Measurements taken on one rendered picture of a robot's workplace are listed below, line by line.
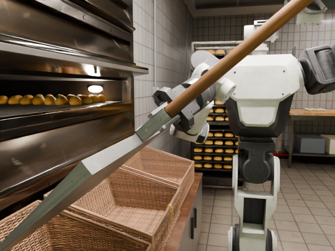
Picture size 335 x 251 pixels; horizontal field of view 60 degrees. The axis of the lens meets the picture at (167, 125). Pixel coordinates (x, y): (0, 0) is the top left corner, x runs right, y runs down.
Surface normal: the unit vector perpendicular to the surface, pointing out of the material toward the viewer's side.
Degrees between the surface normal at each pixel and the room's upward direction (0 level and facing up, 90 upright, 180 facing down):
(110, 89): 90
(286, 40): 90
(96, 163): 50
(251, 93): 91
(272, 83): 91
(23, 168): 70
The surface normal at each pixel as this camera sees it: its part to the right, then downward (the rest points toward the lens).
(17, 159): 0.92, -0.31
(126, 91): -0.22, 0.13
